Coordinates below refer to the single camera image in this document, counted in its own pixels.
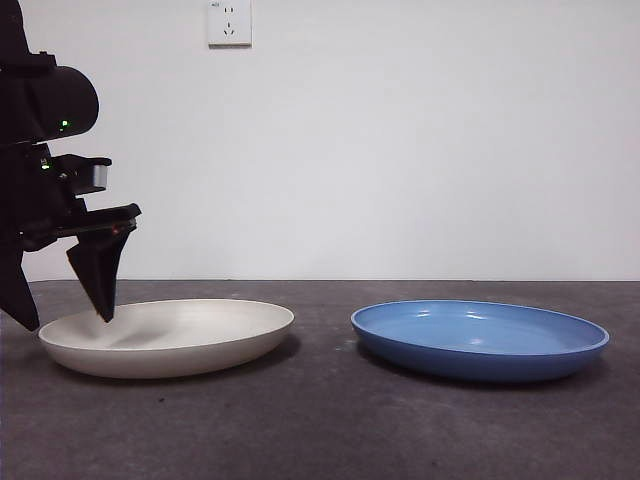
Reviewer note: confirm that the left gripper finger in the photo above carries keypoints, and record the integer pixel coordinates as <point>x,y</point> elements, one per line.
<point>17,290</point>
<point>100,275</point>

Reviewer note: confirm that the white round plate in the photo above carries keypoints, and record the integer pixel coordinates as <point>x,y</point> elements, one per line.
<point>200,340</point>

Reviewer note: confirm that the blue round plate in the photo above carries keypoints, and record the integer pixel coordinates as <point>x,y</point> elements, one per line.
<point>475,345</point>

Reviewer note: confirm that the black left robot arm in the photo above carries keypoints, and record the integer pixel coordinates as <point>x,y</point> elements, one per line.
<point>50,95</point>

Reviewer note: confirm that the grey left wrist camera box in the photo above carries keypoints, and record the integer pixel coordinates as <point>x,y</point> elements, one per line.
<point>95,179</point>

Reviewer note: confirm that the white wall socket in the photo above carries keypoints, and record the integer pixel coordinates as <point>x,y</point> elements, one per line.
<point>230,25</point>

